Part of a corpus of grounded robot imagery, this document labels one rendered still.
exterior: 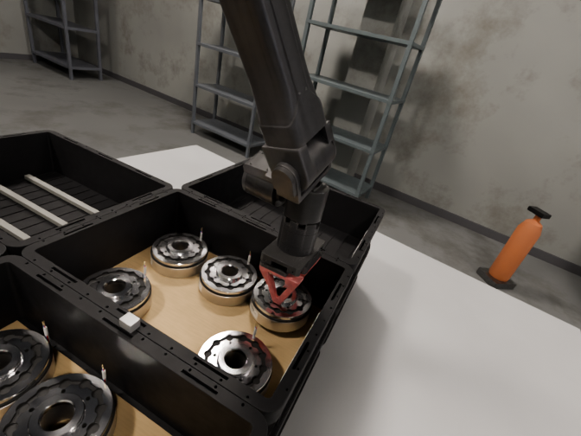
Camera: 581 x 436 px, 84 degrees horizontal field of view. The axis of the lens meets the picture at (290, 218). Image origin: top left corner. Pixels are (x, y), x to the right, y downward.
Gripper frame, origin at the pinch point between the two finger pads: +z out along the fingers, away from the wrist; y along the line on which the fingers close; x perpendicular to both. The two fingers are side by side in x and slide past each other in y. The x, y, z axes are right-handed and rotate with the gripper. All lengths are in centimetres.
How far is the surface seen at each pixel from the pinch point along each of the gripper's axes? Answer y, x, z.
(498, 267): -207, 86, 74
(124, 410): 24.9, -7.6, 5.5
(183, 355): 21.4, -2.3, -4.4
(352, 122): -284, -66, 16
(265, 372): 13.1, 4.5, 2.5
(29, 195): 5, -61, 3
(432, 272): -60, 27, 18
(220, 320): 7.4, -7.1, 5.2
